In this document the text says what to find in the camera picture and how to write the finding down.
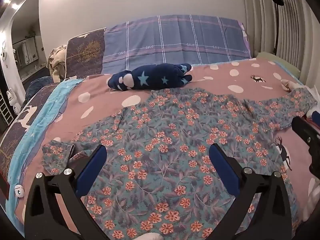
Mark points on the cream cloth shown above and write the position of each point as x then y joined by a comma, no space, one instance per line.
288,85

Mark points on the navy star-print folded garment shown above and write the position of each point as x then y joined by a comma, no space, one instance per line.
150,78

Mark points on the dark tree-print pillow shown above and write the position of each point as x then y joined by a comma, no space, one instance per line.
85,53

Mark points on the white ladder rack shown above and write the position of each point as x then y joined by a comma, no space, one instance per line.
5,107

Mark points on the floral shirt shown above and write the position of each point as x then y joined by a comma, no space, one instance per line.
170,130

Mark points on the black floor lamp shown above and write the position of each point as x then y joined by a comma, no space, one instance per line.
277,10

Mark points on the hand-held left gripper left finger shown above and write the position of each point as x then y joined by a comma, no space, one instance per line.
91,170

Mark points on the white pleated curtain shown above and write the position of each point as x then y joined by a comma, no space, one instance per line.
287,30

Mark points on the blue plaid pillow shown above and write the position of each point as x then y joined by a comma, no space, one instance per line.
175,40

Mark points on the white round toy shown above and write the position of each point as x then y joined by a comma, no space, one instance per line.
19,191

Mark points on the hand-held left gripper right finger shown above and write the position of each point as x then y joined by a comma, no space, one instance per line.
223,170

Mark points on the pink dotted quilt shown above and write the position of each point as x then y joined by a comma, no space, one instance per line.
105,97

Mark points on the beige clothes pile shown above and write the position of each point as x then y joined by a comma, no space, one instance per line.
56,62

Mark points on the dark blue blanket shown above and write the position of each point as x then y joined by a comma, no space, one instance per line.
35,87

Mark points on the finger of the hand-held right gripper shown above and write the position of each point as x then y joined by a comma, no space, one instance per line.
303,128

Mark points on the white cat figurine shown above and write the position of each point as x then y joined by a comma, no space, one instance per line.
13,98

